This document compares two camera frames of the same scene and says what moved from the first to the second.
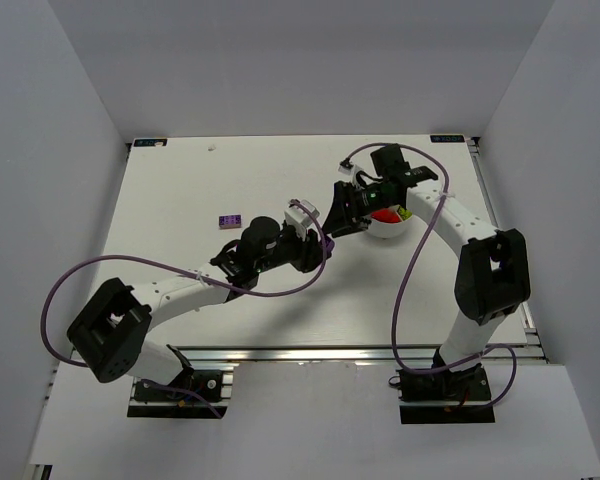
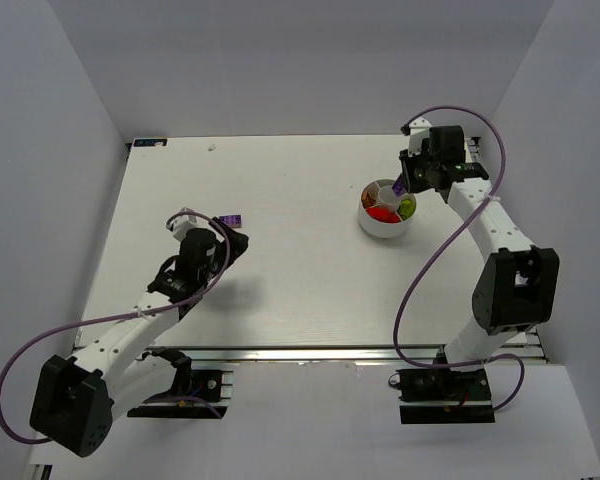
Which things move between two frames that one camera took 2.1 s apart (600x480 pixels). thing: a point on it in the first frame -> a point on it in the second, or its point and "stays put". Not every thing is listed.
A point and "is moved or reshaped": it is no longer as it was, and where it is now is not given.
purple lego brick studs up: x=230 y=221 stays put
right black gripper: x=347 y=206 -> x=411 y=170
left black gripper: x=309 y=251 -> x=225 y=235
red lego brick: x=385 y=215 stays put
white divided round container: x=388 y=222 stays put
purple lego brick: x=327 y=246 is moved or reshaped
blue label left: x=149 y=142 stays put
